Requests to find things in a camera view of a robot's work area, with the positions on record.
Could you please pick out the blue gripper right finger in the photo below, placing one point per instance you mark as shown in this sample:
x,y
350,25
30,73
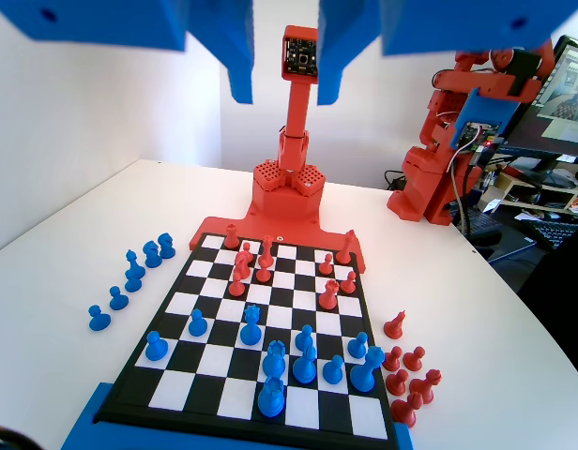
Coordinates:
x,y
329,47

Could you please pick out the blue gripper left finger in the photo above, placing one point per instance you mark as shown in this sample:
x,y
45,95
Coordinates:
x,y
239,47

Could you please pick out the blue chess bishop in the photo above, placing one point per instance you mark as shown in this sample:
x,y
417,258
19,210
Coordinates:
x,y
131,260
304,366

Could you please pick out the red robot arm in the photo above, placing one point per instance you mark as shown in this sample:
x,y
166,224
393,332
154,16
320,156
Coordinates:
x,y
420,187

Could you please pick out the red chess king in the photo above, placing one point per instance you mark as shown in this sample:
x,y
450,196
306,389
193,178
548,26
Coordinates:
x,y
267,248

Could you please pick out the blue chess knight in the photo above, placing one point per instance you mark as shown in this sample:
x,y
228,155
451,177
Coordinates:
x,y
151,254
166,246

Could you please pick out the blue chess pawn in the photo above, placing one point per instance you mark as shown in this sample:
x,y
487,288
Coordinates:
x,y
156,347
134,282
304,338
197,324
118,300
333,370
358,346
99,319

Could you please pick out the blue chess queen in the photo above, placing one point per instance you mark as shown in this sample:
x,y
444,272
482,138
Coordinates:
x,y
250,328

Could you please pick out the red chess bishop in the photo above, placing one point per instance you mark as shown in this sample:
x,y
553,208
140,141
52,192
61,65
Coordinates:
x,y
405,411
394,325

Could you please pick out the blue chess rook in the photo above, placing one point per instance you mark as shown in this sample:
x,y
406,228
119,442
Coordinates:
x,y
271,399
274,361

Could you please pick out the black computer monitor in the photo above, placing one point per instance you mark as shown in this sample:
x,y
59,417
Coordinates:
x,y
552,94

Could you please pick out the wooden desk shelf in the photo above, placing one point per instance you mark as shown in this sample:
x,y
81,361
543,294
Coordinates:
x,y
542,190

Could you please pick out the black white chessboard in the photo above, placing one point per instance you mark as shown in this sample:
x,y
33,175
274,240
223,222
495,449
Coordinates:
x,y
282,302

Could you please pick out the black keyboard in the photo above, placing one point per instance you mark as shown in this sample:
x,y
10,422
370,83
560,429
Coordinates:
x,y
552,233

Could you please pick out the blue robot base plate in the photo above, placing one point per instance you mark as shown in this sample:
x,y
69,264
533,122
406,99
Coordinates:
x,y
82,431

